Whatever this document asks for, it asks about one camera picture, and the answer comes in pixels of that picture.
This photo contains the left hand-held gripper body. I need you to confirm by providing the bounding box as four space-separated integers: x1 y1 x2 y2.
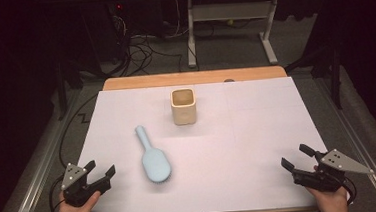
59 160 113 209

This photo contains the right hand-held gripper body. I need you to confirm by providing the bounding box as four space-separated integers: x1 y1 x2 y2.
290 145 376 196

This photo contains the light blue hairbrush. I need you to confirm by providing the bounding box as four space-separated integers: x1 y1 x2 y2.
134 122 173 186

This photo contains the beige square cup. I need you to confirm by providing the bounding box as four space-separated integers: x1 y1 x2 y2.
169 86 198 127

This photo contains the person's right hand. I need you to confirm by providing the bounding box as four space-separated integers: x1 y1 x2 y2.
306 184 352 212

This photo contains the white table sheet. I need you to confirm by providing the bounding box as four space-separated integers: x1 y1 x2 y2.
73 75 332 212

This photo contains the black metal stand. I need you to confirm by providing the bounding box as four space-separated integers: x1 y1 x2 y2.
54 59 86 122
283 41 348 114

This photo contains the dark computer tower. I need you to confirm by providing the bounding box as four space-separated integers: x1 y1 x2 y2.
80 1 132 66

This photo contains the left hand-held gripper cable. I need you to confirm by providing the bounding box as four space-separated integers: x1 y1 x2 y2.
47 176 67 212

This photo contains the hand-held gripper cable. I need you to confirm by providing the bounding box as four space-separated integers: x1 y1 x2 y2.
47 176 67 212
342 174 359 206

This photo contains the right hand-held gripper cable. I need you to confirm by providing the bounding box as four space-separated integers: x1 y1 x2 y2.
342 174 359 206

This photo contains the long black floor cable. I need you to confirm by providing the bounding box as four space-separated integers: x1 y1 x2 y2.
54 91 104 176

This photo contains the aluminium floor rail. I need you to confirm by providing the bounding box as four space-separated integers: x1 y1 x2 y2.
0 89 91 212
313 72 376 212

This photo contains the bundle of black floor cables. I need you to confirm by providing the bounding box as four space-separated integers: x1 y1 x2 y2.
104 29 185 80

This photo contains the white metal desk frame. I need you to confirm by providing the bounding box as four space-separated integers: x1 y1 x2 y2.
183 0 286 72

